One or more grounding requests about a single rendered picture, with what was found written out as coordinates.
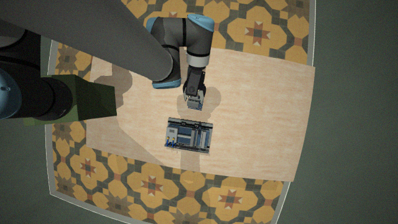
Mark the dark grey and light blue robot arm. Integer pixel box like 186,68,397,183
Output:
0,0,215,121

